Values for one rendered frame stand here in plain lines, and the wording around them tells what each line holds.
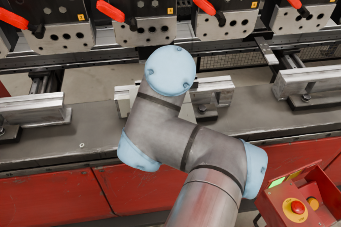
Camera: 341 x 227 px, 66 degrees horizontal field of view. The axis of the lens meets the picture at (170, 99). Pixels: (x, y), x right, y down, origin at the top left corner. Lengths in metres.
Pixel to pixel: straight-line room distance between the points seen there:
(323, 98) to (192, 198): 0.80
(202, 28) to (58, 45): 0.35
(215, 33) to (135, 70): 1.73
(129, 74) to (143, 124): 1.95
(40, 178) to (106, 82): 1.42
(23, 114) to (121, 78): 1.47
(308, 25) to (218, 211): 0.59
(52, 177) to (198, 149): 0.71
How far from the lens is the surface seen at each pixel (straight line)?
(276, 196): 0.92
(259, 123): 0.92
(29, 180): 1.04
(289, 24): 0.76
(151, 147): 0.39
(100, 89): 2.26
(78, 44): 0.68
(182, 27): 1.09
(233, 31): 0.70
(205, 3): 0.60
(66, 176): 0.99
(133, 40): 0.66
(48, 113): 0.91
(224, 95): 0.89
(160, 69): 0.37
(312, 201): 1.01
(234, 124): 0.90
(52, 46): 0.69
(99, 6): 0.57
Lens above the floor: 1.58
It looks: 49 degrees down
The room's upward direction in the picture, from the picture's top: straight up
